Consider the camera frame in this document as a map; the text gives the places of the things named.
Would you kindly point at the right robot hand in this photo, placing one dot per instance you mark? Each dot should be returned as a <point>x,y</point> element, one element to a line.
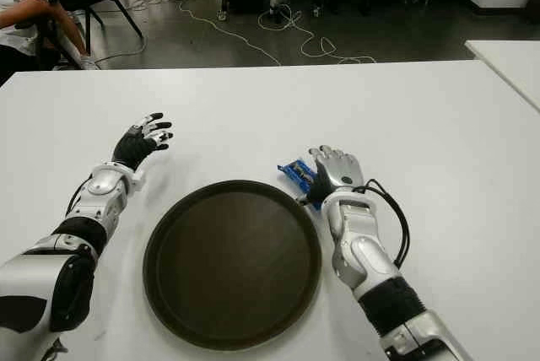
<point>341,171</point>

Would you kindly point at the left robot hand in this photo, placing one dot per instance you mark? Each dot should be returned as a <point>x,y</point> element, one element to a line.
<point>133,148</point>

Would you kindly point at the blue Oreo cookie package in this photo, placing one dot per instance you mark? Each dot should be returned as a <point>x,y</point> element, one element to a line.
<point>295,171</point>

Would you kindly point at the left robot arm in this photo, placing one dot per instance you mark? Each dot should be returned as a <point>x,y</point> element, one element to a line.
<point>42,281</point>

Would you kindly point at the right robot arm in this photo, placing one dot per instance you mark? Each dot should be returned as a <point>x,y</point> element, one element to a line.
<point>367,255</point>

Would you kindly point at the round dark brown tray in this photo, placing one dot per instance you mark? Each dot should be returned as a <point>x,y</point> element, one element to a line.
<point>232,264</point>

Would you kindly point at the white side table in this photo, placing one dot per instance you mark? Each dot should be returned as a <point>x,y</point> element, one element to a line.
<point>510,61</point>

